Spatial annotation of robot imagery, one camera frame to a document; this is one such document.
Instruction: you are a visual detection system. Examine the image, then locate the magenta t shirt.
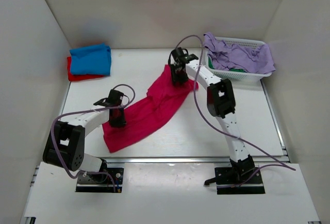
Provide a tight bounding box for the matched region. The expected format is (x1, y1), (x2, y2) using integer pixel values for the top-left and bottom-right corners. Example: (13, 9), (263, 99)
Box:
(103, 65), (194, 153)

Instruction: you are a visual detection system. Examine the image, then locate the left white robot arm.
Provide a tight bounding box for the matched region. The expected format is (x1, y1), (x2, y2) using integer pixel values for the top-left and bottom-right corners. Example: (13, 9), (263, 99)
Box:
(43, 89), (126, 184)

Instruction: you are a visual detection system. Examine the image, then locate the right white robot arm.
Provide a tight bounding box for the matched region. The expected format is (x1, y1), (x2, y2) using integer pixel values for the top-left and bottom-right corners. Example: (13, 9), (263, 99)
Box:
(168, 47), (255, 183)

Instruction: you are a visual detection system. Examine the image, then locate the green t shirt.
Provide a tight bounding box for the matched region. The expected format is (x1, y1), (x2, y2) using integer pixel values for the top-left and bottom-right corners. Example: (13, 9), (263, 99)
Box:
(208, 58), (245, 73)

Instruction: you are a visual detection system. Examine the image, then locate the folded red t shirt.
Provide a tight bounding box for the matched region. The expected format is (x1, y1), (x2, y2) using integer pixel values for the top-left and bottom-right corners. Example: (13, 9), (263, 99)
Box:
(67, 56), (105, 82)

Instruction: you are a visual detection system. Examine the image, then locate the folded blue t shirt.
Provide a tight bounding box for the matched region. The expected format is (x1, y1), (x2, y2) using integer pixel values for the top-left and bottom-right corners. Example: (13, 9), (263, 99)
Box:
(70, 43), (111, 76)

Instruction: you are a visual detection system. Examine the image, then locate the white plastic laundry basket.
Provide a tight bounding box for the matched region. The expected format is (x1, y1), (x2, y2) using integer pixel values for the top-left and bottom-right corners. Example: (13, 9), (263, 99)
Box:
(204, 36), (273, 82)

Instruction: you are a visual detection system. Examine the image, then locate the lavender t shirt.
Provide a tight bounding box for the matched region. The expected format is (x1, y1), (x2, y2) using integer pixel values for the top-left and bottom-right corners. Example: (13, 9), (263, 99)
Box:
(204, 32), (275, 74)

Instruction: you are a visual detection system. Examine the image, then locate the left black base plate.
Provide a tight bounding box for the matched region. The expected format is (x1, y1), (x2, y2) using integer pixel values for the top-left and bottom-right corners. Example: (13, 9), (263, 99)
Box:
(75, 164), (124, 194)

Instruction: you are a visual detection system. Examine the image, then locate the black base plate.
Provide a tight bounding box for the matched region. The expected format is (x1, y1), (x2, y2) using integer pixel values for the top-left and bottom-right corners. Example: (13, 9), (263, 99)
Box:
(75, 164), (124, 194)
(204, 167), (266, 195)

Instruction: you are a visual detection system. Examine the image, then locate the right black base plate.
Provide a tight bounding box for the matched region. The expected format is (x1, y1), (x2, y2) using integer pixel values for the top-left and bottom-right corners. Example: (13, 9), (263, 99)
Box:
(204, 167), (266, 195)

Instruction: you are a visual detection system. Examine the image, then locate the aluminium rail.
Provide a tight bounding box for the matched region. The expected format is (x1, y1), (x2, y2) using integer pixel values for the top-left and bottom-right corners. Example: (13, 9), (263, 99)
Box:
(103, 156), (287, 164)

